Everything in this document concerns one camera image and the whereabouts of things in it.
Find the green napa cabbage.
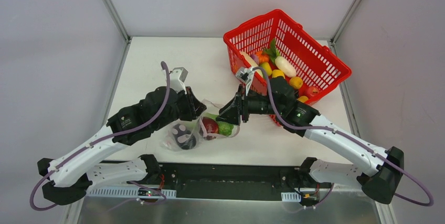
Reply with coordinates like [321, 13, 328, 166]
[203, 113, 235, 136]

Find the clear pink-dotted zip bag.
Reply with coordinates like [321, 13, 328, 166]
[161, 100, 240, 151]

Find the dark purple eggplant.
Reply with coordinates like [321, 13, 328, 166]
[171, 123, 197, 150]

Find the yellow squash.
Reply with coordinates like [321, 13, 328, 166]
[271, 69, 285, 79]

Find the yellow mango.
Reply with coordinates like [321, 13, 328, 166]
[297, 95, 309, 103]

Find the dark red apple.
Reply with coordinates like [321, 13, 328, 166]
[200, 116, 219, 141]

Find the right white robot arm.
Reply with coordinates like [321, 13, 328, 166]
[217, 77, 404, 204]

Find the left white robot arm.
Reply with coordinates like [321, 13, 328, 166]
[37, 87, 207, 206]

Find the long white radish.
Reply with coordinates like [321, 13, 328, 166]
[240, 51, 263, 78]

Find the purple onion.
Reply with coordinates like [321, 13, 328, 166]
[250, 54, 260, 65]

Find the orange pumpkin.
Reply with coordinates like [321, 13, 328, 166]
[255, 50, 270, 65]

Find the yellow lemon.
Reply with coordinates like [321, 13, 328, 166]
[289, 77, 304, 90]

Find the small white radish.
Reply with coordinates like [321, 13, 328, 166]
[274, 56, 296, 78]

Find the red tomato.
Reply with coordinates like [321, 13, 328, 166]
[304, 86, 320, 99]

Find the red plastic basket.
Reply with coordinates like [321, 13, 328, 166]
[223, 9, 352, 105]

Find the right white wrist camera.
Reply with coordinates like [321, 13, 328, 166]
[235, 67, 256, 95]

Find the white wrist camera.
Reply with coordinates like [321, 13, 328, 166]
[165, 67, 188, 93]
[235, 67, 256, 95]

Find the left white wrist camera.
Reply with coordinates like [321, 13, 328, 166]
[165, 67, 188, 93]

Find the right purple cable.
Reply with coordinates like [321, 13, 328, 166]
[248, 66, 435, 207]

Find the purple cable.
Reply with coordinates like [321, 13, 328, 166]
[29, 61, 172, 211]
[248, 66, 435, 207]

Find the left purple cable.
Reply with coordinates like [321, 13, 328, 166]
[29, 61, 172, 211]

